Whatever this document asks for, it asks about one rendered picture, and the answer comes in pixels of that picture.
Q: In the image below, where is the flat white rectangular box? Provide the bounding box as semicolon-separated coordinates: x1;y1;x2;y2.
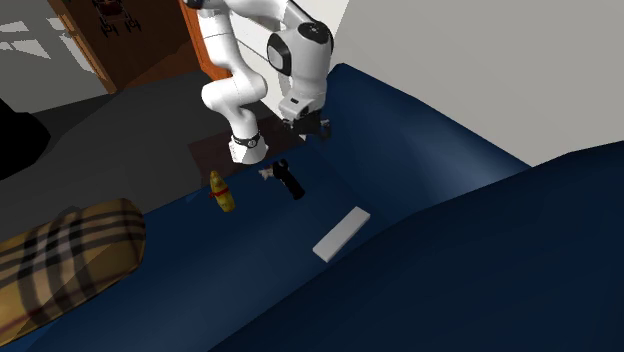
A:
312;206;372;264

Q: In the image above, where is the black cylinder tool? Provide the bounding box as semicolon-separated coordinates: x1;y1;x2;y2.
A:
271;158;306;202

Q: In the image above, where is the tan plaid cushion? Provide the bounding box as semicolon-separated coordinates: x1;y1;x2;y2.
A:
0;197;147;346

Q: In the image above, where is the yellow bottle with red band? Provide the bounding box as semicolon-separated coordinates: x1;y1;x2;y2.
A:
208;169;236;214

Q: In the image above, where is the dark robot stand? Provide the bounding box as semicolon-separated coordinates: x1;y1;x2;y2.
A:
187;101;306;187

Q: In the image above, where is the dark blue sofa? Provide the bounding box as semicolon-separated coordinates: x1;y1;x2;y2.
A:
0;62;624;352

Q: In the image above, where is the brown wooden door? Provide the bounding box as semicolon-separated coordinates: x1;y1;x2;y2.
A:
47;0;232;95

